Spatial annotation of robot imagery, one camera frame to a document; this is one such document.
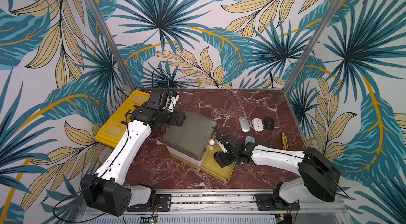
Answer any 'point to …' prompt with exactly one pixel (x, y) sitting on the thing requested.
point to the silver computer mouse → (245, 124)
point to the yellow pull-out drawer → (211, 167)
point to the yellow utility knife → (285, 146)
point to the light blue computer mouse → (249, 139)
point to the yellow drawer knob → (211, 148)
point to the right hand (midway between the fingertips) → (222, 155)
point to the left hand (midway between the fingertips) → (175, 117)
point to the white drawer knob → (211, 142)
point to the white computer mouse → (257, 124)
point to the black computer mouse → (269, 123)
